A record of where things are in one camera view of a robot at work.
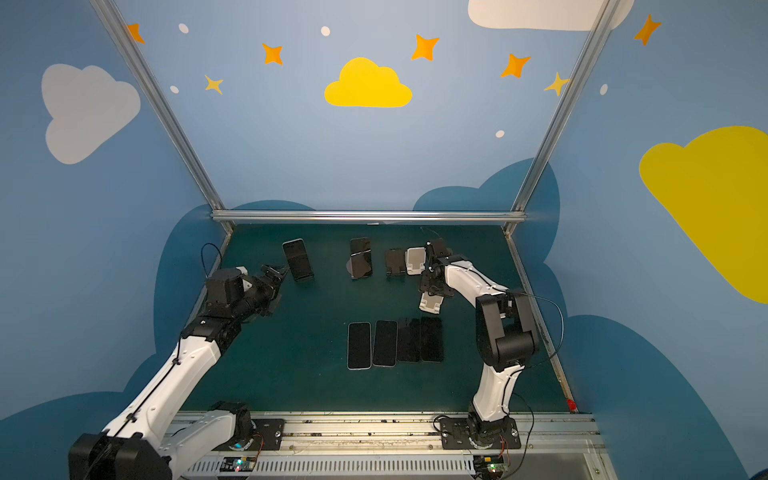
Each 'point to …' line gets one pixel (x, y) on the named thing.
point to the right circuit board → (488, 467)
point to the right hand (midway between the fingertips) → (435, 284)
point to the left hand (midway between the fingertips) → (291, 278)
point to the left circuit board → (237, 464)
